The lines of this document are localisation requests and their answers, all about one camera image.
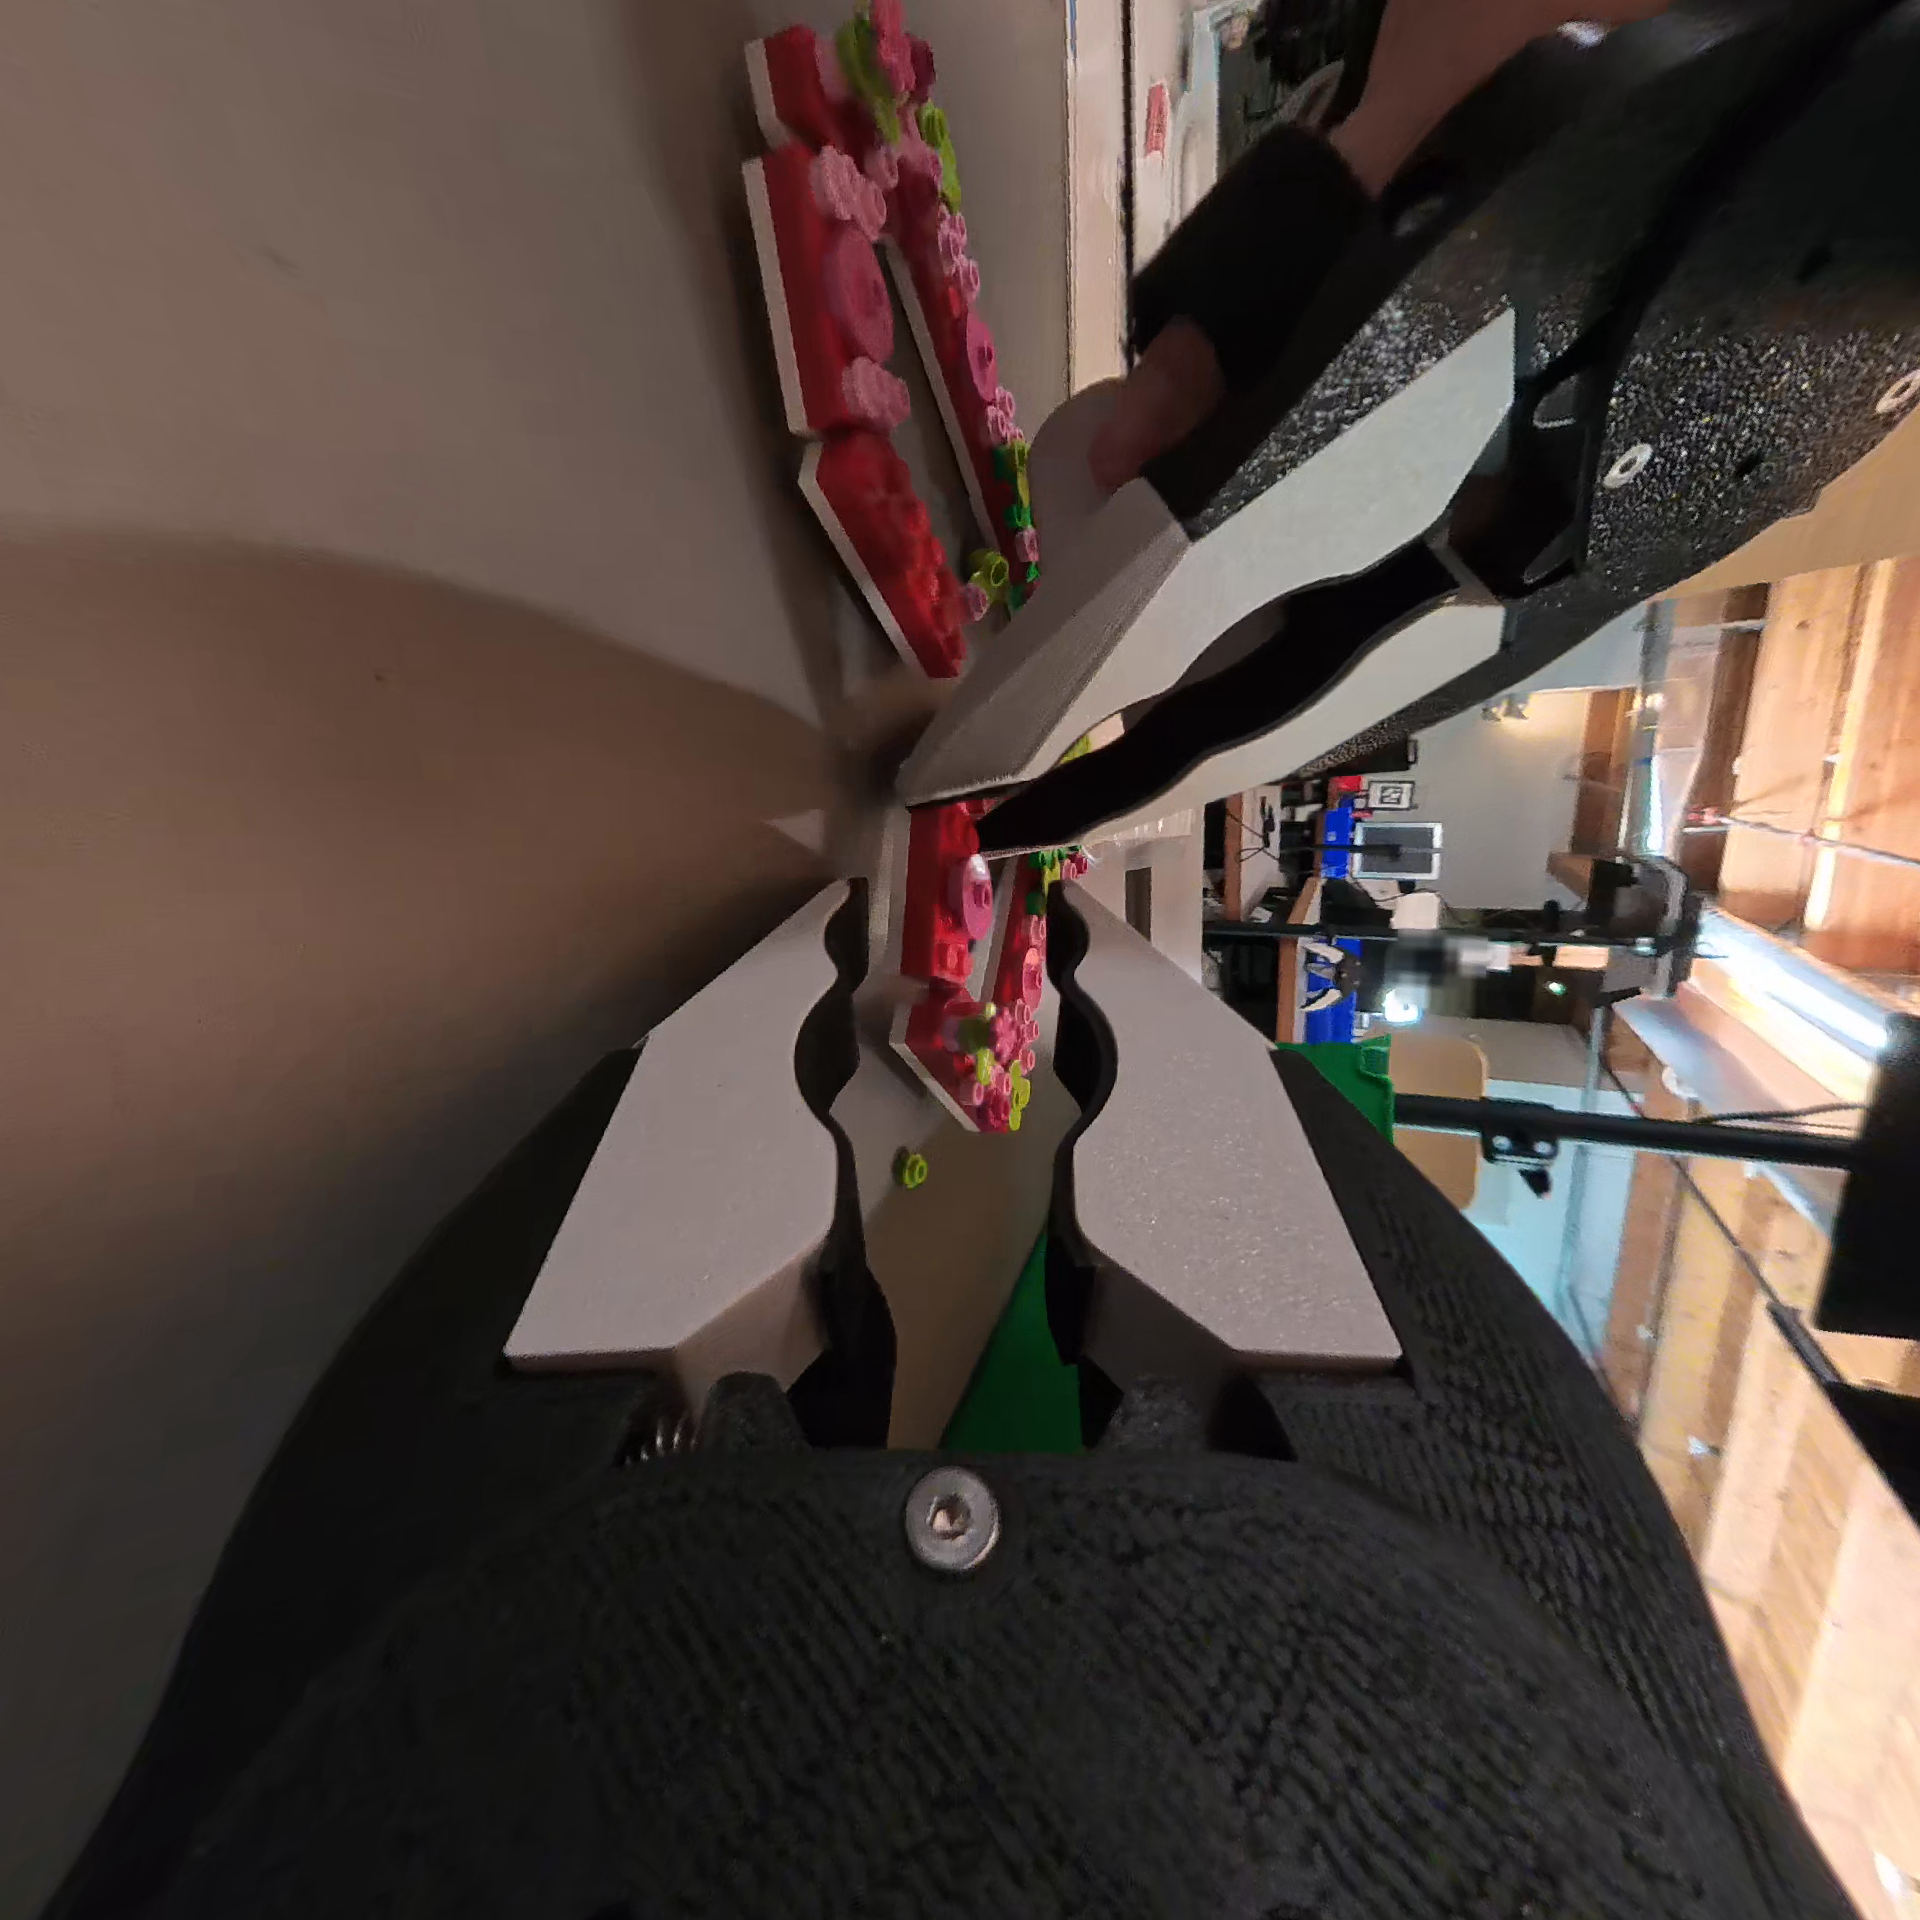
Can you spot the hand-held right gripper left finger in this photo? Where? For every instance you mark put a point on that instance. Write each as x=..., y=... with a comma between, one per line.
x=704, y=1185

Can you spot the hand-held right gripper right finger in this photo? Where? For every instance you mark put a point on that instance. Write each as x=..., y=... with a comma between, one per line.
x=1214, y=1200

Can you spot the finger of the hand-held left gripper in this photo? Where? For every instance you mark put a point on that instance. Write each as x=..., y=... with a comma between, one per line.
x=1201, y=600
x=1410, y=675

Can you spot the red lego heart wreath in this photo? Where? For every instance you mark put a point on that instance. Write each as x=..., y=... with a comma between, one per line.
x=862, y=300

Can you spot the person's left hand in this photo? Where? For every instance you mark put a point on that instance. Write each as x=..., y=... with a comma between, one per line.
x=1245, y=255

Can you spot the computer monitor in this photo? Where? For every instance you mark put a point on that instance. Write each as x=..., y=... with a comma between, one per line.
x=1401, y=852

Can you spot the green plastic bin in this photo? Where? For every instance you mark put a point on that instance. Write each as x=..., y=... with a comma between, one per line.
x=1020, y=1381

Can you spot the black tripod pole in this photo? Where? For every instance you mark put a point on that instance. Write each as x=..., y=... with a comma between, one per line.
x=1650, y=1136

